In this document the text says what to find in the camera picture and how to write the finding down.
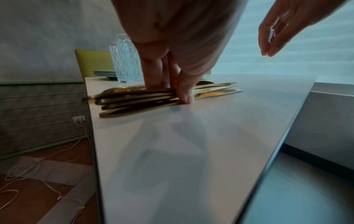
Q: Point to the person's left hand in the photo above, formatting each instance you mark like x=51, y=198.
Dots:
x=171, y=32

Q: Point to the person's right hand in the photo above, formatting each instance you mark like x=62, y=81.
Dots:
x=290, y=17

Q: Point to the white window blind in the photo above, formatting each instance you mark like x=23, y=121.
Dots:
x=318, y=54

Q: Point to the white window sill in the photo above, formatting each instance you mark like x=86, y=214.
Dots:
x=332, y=87

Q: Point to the green padded bench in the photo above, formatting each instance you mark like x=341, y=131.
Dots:
x=94, y=63

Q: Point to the white wall socket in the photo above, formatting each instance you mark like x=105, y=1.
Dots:
x=78, y=119

